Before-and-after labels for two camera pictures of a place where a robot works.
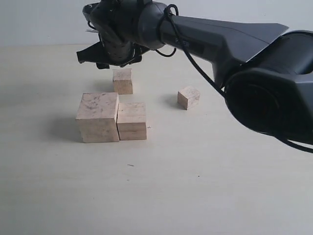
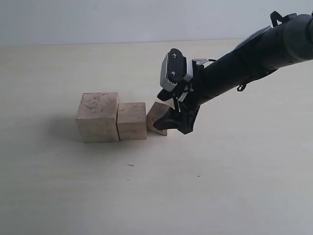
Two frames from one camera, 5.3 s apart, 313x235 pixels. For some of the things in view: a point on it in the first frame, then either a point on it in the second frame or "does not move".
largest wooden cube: x=97 y=117 does not move
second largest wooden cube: x=131 y=121 does not move
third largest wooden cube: x=122 y=81 -> x=156 y=111
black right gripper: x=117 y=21 -> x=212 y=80
